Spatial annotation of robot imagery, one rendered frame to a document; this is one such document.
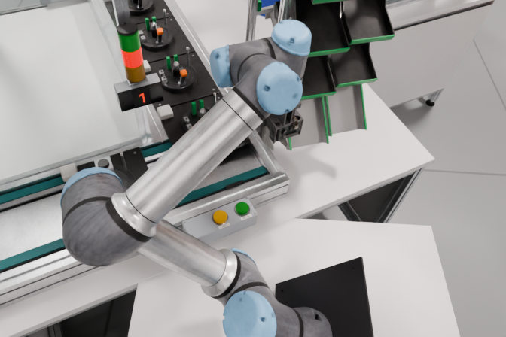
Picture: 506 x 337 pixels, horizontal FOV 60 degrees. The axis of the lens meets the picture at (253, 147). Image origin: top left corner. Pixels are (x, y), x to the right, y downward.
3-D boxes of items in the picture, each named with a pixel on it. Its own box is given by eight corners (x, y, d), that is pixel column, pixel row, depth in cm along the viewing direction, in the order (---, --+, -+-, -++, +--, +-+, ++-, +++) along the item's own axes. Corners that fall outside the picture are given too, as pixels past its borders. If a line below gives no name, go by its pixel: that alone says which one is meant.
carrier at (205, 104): (250, 144, 145) (253, 118, 135) (181, 167, 137) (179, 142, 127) (220, 96, 158) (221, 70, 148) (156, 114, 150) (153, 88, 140)
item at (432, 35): (436, 104, 301) (501, -6, 233) (299, 155, 264) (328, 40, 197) (378, 46, 337) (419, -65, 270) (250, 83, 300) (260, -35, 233)
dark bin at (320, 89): (333, 95, 128) (342, 86, 121) (291, 101, 125) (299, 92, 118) (309, 10, 134) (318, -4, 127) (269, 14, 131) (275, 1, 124)
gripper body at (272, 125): (272, 146, 98) (278, 109, 89) (254, 119, 103) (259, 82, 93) (300, 136, 101) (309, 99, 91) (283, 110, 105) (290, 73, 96)
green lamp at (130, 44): (143, 50, 108) (141, 33, 104) (123, 54, 106) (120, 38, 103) (137, 37, 111) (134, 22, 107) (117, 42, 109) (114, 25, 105)
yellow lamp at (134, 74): (147, 80, 116) (145, 65, 112) (129, 84, 114) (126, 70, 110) (141, 68, 118) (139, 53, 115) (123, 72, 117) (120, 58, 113)
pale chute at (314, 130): (323, 142, 143) (329, 143, 138) (285, 149, 140) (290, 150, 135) (312, 56, 139) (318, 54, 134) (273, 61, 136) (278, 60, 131)
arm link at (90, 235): (46, 279, 65) (283, 50, 64) (47, 235, 74) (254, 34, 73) (106, 308, 71) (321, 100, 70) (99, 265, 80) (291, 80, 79)
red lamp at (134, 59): (145, 65, 112) (143, 50, 108) (126, 70, 110) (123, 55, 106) (139, 53, 115) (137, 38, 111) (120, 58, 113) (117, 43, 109)
